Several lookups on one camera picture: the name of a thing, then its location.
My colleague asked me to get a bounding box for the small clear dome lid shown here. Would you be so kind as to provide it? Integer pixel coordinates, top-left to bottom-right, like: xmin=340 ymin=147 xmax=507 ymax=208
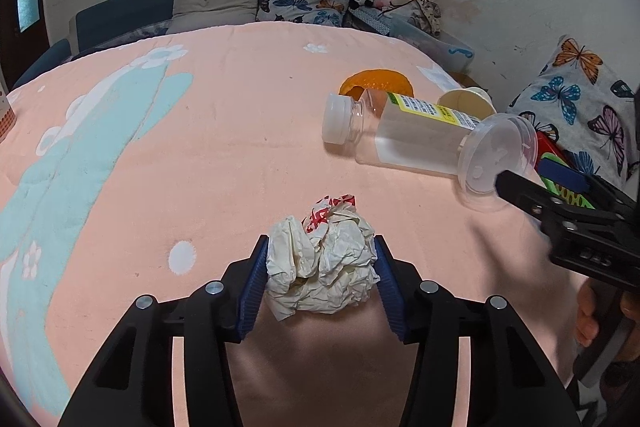
xmin=457 ymin=114 xmax=538 ymax=212

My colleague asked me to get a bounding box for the white paper cup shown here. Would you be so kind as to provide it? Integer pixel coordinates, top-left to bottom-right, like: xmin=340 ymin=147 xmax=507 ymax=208
xmin=437 ymin=87 xmax=497 ymax=120

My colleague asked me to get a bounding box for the clear bottle yellow label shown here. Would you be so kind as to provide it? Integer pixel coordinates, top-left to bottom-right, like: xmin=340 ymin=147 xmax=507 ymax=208
xmin=322 ymin=89 xmax=480 ymax=176

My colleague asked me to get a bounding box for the orange peel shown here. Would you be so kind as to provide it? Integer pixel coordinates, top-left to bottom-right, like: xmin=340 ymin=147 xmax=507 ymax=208
xmin=338 ymin=69 xmax=414 ymax=101

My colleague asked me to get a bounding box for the white paper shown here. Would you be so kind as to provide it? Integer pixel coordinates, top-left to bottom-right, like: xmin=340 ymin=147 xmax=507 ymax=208
xmin=266 ymin=194 xmax=380 ymax=322

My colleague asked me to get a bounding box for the person's right hand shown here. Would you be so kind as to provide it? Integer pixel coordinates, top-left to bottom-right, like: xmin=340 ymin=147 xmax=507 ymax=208
xmin=574 ymin=278 xmax=640 ymax=363

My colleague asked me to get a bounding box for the green plastic basket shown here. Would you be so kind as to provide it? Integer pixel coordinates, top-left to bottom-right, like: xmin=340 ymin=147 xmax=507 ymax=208
xmin=541 ymin=176 xmax=593 ymax=209

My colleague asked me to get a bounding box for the red plastic stool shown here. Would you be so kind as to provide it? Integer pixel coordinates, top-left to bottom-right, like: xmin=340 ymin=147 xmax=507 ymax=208
xmin=536 ymin=131 xmax=573 ymax=167

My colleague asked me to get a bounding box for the butterfly quilt bundle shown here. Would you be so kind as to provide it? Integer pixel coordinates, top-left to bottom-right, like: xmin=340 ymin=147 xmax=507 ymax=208
xmin=508 ymin=36 xmax=639 ymax=188

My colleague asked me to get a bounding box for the clear storage bin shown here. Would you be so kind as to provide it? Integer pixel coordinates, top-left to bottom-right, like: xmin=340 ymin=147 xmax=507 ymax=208
xmin=390 ymin=18 xmax=475 ymax=72

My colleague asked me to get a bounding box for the pink blanket table cover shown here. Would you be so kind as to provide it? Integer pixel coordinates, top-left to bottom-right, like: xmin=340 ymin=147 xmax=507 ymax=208
xmin=1 ymin=23 xmax=576 ymax=426

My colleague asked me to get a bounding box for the plush toys pile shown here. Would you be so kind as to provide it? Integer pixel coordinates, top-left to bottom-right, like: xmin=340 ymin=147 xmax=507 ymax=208
xmin=350 ymin=0 xmax=442 ymax=38

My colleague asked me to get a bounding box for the red-capped white bottle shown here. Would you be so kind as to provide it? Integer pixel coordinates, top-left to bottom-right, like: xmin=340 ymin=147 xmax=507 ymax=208
xmin=0 ymin=74 xmax=20 ymax=142

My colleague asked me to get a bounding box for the dark wooden door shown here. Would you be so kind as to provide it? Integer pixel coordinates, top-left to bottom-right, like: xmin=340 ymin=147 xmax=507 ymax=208
xmin=1 ymin=0 xmax=49 ymax=87

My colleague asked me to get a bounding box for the beige cushion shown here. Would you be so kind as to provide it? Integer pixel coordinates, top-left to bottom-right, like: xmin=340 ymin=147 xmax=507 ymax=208
xmin=167 ymin=0 xmax=258 ymax=35

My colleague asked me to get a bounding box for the blue sofa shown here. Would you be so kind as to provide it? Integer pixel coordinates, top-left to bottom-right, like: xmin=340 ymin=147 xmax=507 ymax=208
xmin=12 ymin=0 xmax=362 ymax=88

